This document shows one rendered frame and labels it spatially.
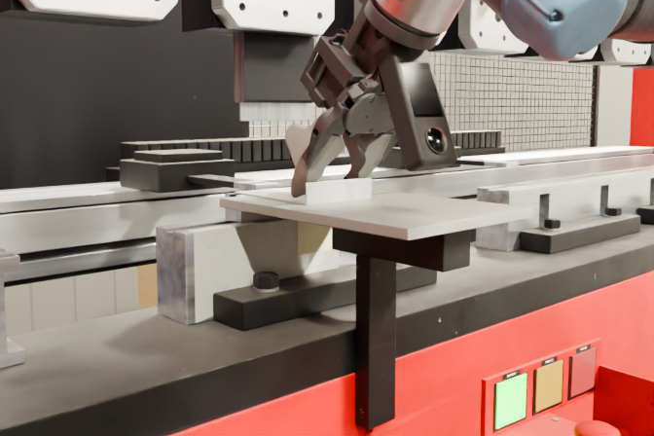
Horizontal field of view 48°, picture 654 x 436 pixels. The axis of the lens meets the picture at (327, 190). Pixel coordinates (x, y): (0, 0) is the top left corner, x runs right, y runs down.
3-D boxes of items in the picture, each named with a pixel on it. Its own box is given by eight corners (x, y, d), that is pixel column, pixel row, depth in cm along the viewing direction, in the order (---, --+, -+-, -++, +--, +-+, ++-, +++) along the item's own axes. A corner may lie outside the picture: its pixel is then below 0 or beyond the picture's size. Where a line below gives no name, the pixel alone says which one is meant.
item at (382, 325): (439, 462, 66) (444, 228, 63) (331, 414, 76) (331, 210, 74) (466, 449, 69) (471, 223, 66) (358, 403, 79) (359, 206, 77)
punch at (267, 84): (244, 121, 79) (243, 31, 78) (234, 121, 80) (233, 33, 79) (314, 120, 85) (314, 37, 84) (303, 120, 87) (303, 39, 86)
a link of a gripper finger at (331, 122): (321, 159, 72) (374, 92, 69) (330, 171, 72) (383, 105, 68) (288, 152, 69) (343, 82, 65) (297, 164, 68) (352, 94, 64)
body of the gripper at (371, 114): (352, 87, 76) (406, -14, 69) (396, 141, 72) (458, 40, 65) (294, 85, 72) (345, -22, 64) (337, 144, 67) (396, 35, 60)
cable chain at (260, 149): (137, 169, 112) (136, 143, 112) (120, 166, 117) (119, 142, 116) (317, 158, 137) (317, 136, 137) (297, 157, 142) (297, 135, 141)
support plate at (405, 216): (408, 240, 57) (408, 228, 57) (219, 207, 77) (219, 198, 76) (533, 217, 69) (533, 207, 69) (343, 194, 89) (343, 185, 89)
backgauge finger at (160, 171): (225, 204, 82) (225, 161, 82) (119, 186, 102) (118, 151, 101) (306, 196, 90) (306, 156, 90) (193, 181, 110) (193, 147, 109)
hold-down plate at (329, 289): (242, 332, 72) (242, 302, 71) (212, 320, 76) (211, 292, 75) (437, 283, 92) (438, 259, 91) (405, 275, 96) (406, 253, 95)
